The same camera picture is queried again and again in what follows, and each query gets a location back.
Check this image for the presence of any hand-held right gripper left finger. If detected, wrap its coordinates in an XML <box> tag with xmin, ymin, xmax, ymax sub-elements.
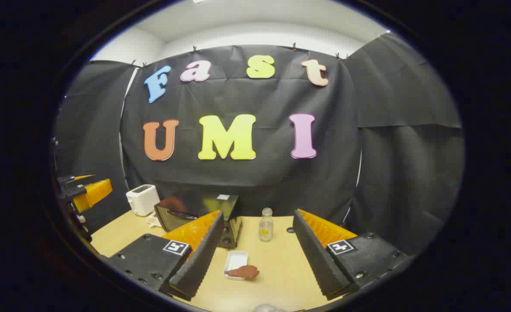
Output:
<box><xmin>107</xmin><ymin>210</ymin><xmax>225</xmax><ymax>302</ymax></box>

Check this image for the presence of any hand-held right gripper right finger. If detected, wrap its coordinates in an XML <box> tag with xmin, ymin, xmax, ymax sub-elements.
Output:
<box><xmin>293</xmin><ymin>209</ymin><xmax>410</xmax><ymax>301</ymax></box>

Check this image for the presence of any brown meat piece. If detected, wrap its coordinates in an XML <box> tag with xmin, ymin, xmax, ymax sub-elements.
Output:
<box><xmin>225</xmin><ymin>265</ymin><xmax>260</xmax><ymax>279</ymax></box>

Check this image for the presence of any black electric oven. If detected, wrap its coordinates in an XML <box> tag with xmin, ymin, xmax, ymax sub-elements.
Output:
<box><xmin>153</xmin><ymin>194</ymin><xmax>243</xmax><ymax>249</ymax></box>

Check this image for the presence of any white rectangular dish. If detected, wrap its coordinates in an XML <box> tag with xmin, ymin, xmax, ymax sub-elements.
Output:
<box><xmin>223</xmin><ymin>250</ymin><xmax>248</xmax><ymax>281</ymax></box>

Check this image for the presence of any white toaster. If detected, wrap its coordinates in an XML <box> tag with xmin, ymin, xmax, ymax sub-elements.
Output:
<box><xmin>126</xmin><ymin>184</ymin><xmax>160</xmax><ymax>217</ymax></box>

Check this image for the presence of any clear glass bottle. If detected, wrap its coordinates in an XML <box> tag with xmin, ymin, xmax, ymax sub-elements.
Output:
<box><xmin>259</xmin><ymin>208</ymin><xmax>274</xmax><ymax>242</ymax></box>

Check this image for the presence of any black backdrop cloth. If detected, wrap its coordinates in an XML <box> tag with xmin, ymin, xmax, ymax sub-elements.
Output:
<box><xmin>54</xmin><ymin>32</ymin><xmax>466</xmax><ymax>256</ymax></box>

